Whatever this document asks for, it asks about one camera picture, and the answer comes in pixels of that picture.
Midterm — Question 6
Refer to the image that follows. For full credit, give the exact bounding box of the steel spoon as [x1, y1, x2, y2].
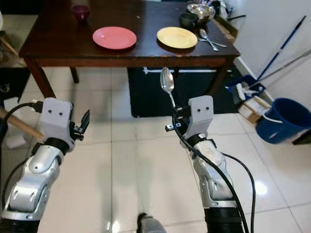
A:
[199, 29, 220, 52]
[160, 67, 177, 110]

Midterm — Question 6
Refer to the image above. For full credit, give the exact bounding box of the black storage box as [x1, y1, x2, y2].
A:
[127, 67, 231, 118]

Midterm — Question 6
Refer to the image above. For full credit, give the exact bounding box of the light wooden table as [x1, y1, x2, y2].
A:
[0, 106, 45, 140]

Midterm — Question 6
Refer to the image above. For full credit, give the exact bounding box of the white paper bag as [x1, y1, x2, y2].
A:
[5, 133, 27, 150]

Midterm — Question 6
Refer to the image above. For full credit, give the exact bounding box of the blue dustpan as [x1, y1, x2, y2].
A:
[226, 74, 267, 98]

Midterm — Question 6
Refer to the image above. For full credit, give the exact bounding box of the cardboard box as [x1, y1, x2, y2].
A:
[237, 95, 273, 124]

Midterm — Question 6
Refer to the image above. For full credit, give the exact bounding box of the yellow plate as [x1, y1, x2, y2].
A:
[156, 26, 198, 49]

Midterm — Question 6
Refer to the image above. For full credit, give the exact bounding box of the steel fork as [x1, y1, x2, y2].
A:
[198, 38, 228, 48]

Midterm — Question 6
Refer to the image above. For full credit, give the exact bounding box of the dark wooden table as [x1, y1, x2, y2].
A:
[18, 0, 241, 105]

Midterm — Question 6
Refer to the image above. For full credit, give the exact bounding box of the black cabinet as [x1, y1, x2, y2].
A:
[0, 67, 26, 105]

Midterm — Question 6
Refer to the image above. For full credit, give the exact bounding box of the pink plate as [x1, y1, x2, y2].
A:
[92, 26, 138, 50]

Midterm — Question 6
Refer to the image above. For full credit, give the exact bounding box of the dark green bowl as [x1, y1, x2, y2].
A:
[179, 12, 199, 29]

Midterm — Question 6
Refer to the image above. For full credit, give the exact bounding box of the blue bucket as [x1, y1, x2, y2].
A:
[255, 97, 311, 145]

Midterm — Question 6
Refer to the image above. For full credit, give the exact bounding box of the grey robot leg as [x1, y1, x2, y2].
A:
[136, 213, 168, 233]

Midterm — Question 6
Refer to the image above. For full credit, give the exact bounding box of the steel bowl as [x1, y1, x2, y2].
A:
[186, 2, 216, 25]

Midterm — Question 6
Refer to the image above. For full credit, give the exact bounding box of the purple cup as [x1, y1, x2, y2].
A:
[71, 4, 91, 24]

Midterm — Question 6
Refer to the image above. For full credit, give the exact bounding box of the silver broom pole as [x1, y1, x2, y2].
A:
[262, 48, 311, 83]

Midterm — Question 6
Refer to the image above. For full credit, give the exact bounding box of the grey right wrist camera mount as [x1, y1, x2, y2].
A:
[186, 95, 214, 139]

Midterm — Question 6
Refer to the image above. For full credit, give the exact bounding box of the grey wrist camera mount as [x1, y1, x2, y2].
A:
[40, 97, 74, 142]
[186, 95, 214, 139]

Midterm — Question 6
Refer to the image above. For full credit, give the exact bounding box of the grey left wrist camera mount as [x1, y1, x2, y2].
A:
[40, 97, 74, 142]

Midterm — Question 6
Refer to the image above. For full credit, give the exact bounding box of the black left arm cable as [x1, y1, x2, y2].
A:
[0, 100, 44, 214]

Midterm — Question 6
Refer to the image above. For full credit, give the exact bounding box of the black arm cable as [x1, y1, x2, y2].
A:
[0, 100, 44, 214]
[173, 114, 257, 233]

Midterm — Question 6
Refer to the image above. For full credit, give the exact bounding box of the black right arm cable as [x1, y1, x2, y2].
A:
[173, 114, 257, 233]

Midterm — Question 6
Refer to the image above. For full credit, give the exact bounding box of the blue mop handle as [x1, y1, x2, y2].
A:
[255, 16, 307, 83]

